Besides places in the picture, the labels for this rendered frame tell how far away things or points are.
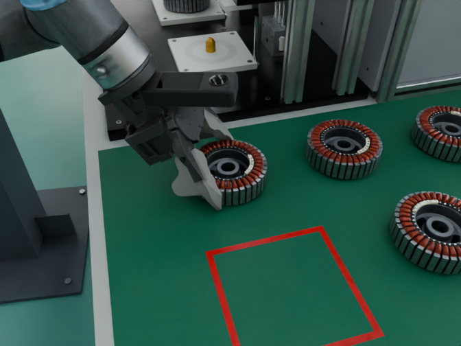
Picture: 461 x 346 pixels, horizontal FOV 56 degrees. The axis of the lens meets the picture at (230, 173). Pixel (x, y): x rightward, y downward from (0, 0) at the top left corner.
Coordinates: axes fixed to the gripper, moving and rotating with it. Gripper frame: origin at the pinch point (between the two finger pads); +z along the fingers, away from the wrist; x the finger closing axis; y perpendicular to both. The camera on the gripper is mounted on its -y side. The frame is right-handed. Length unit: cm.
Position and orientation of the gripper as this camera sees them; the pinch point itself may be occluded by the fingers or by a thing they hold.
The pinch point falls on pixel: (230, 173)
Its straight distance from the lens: 63.1
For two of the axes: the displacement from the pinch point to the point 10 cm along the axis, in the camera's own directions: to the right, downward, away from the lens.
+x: -1.4, 6.9, -7.1
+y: -8.3, 3.1, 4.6
